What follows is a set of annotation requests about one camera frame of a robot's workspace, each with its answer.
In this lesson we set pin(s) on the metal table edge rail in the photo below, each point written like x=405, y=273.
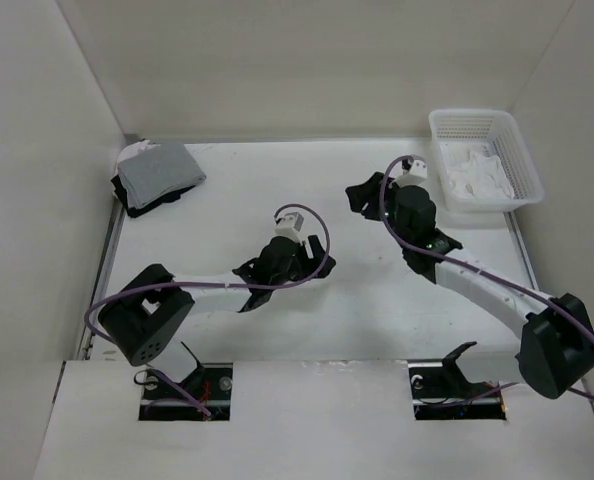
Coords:
x=103, y=272

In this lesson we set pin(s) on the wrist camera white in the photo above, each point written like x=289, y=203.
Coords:
x=414, y=171
x=289, y=226

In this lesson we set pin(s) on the folded white tank top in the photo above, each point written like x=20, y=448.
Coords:
x=135, y=149

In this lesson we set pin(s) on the white plastic mesh basket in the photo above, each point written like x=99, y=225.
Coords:
x=497, y=133

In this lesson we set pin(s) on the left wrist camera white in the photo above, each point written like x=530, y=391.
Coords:
x=289, y=226

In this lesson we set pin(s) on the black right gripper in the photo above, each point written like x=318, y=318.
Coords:
x=371, y=191

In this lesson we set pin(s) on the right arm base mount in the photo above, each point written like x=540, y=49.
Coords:
x=441, y=392

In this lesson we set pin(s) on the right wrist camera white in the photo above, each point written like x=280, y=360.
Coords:
x=414, y=171

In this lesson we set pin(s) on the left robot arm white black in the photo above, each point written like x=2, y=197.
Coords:
x=145, y=325

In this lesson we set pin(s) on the folded grey tank top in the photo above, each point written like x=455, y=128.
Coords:
x=158, y=171

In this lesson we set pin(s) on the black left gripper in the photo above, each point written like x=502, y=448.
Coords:
x=310, y=264

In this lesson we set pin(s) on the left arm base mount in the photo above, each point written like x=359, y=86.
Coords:
x=208, y=395

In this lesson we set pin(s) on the white tank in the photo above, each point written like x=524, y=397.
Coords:
x=135, y=149
x=473, y=174

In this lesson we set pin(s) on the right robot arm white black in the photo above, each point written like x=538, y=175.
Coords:
x=555, y=346

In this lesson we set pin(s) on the folded black tank top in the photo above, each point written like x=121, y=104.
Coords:
x=134, y=212

